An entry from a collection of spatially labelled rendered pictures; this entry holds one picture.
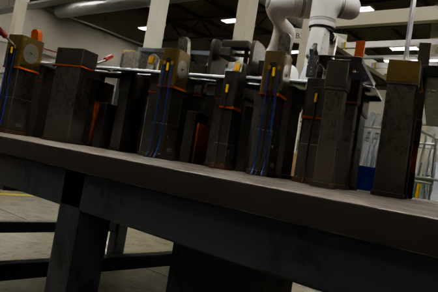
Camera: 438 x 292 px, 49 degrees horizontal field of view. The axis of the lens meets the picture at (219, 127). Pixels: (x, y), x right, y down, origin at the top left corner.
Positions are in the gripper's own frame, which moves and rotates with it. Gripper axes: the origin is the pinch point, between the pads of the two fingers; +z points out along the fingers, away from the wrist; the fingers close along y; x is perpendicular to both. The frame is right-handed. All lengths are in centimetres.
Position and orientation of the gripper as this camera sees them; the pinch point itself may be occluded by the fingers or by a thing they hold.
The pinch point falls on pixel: (314, 77)
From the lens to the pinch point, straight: 155.5
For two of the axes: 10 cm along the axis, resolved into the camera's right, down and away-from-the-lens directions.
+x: 9.0, 1.2, -4.2
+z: -1.6, 9.8, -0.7
